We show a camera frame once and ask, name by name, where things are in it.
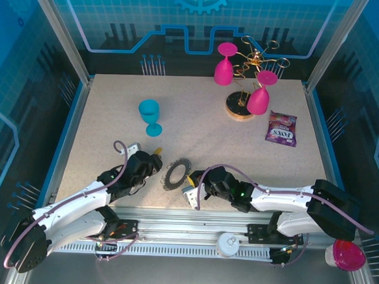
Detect white slotted cable duct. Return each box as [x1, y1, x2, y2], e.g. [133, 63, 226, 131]
[53, 240, 274, 261]

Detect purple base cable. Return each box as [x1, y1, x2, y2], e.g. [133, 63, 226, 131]
[85, 230, 141, 263]
[271, 232, 313, 268]

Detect gold wire glass rack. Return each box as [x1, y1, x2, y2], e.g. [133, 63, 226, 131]
[225, 34, 292, 124]

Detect purple candy bag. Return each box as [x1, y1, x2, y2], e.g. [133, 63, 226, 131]
[264, 110, 298, 148]

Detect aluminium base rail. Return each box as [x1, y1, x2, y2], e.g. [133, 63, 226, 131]
[49, 202, 334, 252]

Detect aluminium side frame rail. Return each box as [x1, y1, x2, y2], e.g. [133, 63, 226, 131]
[39, 77, 95, 204]
[301, 86, 350, 192]

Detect pink lidded white cup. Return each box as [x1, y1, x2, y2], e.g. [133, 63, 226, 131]
[324, 239, 367, 273]

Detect aluminium frame post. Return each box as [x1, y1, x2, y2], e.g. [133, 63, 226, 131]
[302, 0, 363, 95]
[25, 0, 98, 87]

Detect white can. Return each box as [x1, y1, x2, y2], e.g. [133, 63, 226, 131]
[215, 232, 239, 258]

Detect blue plastic goblet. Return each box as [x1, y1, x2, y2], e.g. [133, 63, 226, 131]
[137, 98, 164, 138]

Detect pink plastic goblet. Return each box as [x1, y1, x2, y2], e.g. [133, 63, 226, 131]
[213, 42, 239, 87]
[246, 69, 279, 116]

